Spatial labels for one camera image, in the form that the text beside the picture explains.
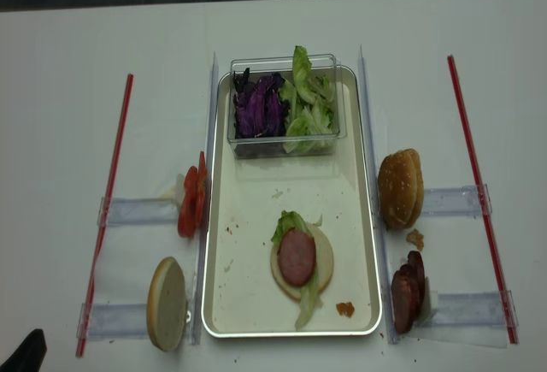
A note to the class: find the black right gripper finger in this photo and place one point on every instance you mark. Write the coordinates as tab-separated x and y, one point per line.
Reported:
29	355

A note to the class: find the front tomato slice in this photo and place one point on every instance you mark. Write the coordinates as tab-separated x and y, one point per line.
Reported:
187	221

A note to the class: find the tomato slice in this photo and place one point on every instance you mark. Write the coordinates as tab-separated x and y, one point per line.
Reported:
187	221
201	189

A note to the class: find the rear tomato slice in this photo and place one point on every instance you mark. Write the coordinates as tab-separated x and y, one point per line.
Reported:
201	189

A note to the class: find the pink meat patty on bun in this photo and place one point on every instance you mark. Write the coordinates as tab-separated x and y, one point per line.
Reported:
297	257

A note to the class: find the lettuce leaf under patty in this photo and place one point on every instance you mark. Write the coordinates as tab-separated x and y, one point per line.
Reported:
309	291

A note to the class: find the green lettuce pile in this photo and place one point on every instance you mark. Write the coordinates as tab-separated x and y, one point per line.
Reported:
309	123

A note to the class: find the lower left clear crossbar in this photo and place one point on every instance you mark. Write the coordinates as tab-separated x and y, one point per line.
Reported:
112	321

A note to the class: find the clear crossbar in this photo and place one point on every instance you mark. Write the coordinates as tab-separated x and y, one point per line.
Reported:
112	321
141	211
459	201

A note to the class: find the white bun half left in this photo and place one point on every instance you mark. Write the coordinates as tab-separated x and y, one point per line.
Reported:
166	305

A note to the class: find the upper left clear crossbar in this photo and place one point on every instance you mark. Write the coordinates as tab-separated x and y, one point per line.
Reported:
141	211

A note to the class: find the white block behind tomatoes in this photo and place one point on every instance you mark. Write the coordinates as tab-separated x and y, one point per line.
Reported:
178	190

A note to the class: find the metal serving tray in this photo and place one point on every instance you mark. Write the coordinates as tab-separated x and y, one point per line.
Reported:
240	296

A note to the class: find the left red tape strip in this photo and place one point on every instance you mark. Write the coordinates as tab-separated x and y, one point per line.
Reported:
104	208

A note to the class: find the red tape strip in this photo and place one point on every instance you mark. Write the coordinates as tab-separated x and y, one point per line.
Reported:
104	208
509	314

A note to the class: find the bottom bun slice on tray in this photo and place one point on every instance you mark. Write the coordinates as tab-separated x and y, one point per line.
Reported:
324	264

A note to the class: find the brown crumb on tray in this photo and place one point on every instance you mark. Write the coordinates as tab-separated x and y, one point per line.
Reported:
345	309

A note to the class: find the purple cabbage pile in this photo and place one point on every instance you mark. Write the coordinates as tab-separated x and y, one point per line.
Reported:
259	110

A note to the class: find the clear plastic salad container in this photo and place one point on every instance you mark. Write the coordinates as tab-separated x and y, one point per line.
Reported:
273	146

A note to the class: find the front dark sausage slice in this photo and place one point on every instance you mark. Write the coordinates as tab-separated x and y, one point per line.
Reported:
405	300

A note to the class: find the dark sausage slice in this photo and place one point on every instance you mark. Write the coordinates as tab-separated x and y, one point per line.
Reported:
405	300
414	267

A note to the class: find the rear dark sausage slice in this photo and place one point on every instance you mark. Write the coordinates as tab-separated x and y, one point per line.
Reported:
414	267

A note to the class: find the brown crumb on table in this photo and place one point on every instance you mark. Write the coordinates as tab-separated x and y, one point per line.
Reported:
416	238

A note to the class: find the sesame bun top front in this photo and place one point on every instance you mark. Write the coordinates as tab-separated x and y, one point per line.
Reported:
398	188

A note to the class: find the sesame bun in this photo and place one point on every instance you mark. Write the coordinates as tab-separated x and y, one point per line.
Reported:
419	188
398	188

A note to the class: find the white block behind sausages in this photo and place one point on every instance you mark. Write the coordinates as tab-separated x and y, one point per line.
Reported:
429	307

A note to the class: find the sesame bun rear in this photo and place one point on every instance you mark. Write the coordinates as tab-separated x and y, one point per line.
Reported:
419	188

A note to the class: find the upper right clear crossbar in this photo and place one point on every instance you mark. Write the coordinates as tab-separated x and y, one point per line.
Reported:
459	201

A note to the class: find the right red tape strip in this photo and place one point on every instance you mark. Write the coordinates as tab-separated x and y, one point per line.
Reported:
509	314

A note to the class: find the right clear plastic rail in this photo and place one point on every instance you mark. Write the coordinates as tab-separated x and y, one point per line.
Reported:
378	223

